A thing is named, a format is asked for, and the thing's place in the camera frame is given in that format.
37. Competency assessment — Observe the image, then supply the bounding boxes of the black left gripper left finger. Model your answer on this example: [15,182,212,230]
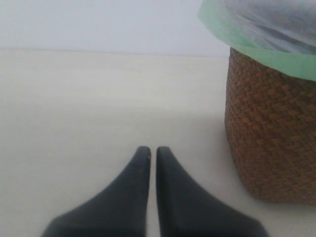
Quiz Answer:
[42,146,151,237]

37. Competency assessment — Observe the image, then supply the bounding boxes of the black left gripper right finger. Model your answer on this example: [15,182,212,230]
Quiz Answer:
[156,147,269,237]

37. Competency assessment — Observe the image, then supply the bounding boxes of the white and green bin liner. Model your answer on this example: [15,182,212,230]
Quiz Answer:
[197,0,316,81]

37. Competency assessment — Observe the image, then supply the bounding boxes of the brown woven wicker basket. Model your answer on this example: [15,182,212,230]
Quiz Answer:
[225,49,316,205]

